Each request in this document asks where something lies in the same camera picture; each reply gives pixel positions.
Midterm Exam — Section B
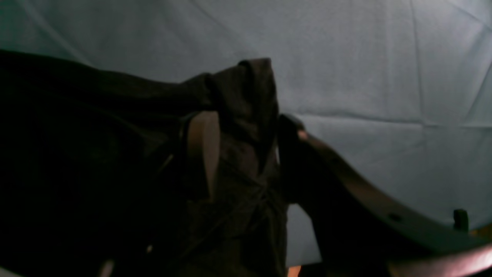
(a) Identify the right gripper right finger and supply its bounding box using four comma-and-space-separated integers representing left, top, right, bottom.
278, 114, 491, 277

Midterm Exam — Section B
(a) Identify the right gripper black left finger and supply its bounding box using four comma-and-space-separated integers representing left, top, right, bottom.
146, 112, 220, 277

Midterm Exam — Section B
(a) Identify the black T-shirt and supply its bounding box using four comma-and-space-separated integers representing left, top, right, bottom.
1, 50, 288, 277

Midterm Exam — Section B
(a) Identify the teal table cloth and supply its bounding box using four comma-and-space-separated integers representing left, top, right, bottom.
1, 0, 491, 258

